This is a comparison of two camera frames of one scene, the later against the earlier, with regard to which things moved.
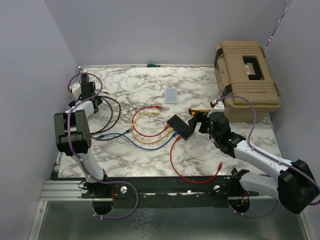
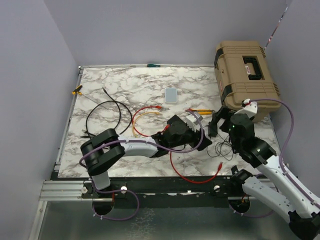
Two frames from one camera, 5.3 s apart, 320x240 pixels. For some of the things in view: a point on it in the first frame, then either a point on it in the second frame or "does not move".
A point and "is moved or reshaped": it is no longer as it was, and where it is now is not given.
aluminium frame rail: (56, 189) does not move
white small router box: (171, 95) does not move
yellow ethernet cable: (158, 140) does not move
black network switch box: (180, 126) does not move
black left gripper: (99, 100) to (196, 137)
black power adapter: (84, 78) is moved or reshaped
